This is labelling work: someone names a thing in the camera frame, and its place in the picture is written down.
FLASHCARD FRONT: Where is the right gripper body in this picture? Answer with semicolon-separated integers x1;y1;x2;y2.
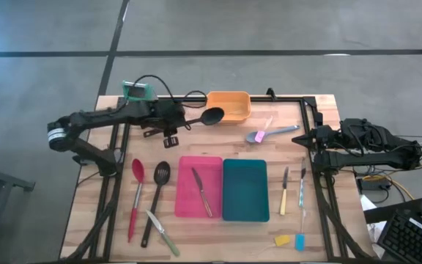
311;125;344;150

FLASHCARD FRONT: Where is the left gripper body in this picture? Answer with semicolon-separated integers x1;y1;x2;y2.
137;99;188;139

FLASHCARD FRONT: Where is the black solid spoon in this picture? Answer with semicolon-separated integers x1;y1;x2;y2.
185;106;226;129

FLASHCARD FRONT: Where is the black slotted spoon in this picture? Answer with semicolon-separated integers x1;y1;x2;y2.
140;161;171;249

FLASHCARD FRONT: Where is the grey-blue silicone spoon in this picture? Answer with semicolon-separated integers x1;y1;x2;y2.
245;125;301;144

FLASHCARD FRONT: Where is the red silicone spoon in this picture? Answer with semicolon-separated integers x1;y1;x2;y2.
127;158;146;243

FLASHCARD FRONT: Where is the yellow-handled knife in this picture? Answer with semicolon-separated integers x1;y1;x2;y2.
279;166;290;216

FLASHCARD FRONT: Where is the blue silicone basting brush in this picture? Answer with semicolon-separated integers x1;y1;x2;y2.
294;208;306;252

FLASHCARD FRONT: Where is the green-handled knife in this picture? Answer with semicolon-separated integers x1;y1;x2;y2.
145;209;181;257

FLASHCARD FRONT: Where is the teal-trimmed steel box grater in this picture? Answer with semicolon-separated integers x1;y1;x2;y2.
122;79;158;103

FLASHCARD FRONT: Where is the orange plastic bin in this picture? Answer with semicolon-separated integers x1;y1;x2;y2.
206;90;252;125

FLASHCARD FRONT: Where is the all-steel table knife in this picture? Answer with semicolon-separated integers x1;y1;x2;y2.
191;167;214;218

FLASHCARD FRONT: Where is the black power strip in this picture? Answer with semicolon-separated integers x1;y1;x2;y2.
357;177;391;192

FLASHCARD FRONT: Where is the pink translucent plastic tray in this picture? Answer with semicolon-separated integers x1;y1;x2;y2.
174;155;224;219

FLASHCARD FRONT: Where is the teal plastic tray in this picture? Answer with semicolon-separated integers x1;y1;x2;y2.
221;158;270;223

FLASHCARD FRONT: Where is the white paper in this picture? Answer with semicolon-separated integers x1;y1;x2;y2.
360;194;386;257

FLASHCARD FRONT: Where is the black computer keyboard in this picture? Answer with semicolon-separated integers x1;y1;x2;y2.
377;209;422;264

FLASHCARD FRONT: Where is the black metal stand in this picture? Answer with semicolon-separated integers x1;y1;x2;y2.
0;160;36;264

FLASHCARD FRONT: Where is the black aluminium table frame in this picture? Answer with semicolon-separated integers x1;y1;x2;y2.
66;95;373;263

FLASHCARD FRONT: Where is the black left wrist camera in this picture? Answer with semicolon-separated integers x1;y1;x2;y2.
162;135;180;149

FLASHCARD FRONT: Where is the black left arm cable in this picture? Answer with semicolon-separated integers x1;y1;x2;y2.
117;74;209;111

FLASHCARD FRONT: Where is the yellow cable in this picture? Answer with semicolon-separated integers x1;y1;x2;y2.
363;157;422;201

